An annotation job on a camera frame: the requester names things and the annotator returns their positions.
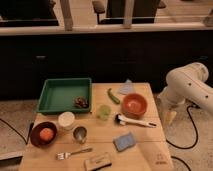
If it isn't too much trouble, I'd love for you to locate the green chili pepper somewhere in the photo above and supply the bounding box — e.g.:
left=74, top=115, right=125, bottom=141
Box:
left=107, top=88, right=120, bottom=105

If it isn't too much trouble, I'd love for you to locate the silver fork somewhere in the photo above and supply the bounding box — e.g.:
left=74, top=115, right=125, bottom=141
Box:
left=56, top=148, right=93, bottom=160

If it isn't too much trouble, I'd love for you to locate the orange fruit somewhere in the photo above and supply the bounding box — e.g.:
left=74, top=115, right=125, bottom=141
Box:
left=39, top=128, right=54, bottom=141

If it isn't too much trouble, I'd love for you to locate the small metal cup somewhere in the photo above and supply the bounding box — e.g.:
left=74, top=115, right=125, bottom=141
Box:
left=73, top=126, right=87, bottom=144

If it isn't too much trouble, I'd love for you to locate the clear plastic bag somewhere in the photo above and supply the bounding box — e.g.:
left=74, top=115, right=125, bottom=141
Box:
left=118, top=79, right=135, bottom=95

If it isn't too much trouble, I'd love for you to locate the white round container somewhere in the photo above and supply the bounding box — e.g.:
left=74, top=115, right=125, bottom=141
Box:
left=58, top=112, right=75, bottom=130

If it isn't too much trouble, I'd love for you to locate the wooden block eraser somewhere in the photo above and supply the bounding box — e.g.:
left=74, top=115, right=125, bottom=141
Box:
left=84, top=152, right=112, bottom=171

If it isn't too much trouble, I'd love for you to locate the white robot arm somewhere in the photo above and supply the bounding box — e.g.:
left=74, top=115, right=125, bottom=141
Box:
left=158, top=62, right=213, bottom=126

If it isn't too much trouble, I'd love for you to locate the black cable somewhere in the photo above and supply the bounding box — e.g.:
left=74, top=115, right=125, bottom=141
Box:
left=165, top=104, right=200, bottom=171
left=0, top=118, right=35, bottom=145

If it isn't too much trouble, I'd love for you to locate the green plastic tray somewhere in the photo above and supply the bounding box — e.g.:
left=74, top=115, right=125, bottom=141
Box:
left=37, top=78, right=92, bottom=114

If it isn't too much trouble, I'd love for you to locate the black office chair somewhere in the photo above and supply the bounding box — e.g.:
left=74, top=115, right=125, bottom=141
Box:
left=92, top=0, right=166, bottom=25

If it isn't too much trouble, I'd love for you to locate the black cable left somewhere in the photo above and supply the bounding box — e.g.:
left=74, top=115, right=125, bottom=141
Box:
left=0, top=118, right=35, bottom=145

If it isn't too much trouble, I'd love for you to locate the dark grapes bunch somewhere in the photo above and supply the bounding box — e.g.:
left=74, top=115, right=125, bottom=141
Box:
left=74, top=97, right=88, bottom=108

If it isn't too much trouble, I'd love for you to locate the black cable right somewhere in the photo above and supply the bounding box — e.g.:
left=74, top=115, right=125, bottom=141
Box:
left=165, top=104, right=200, bottom=171

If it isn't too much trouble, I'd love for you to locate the light green cup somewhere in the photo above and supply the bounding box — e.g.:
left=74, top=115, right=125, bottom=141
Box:
left=98, top=105, right=111, bottom=121

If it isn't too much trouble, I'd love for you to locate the orange bowl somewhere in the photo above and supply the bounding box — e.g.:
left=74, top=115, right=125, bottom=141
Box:
left=121, top=93, right=148, bottom=119

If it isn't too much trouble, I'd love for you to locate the blue sponge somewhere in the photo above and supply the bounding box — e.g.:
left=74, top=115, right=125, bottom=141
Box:
left=113, top=133, right=136, bottom=152

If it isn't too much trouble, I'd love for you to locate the dark red plate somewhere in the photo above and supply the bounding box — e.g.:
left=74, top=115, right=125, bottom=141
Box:
left=30, top=122, right=57, bottom=148

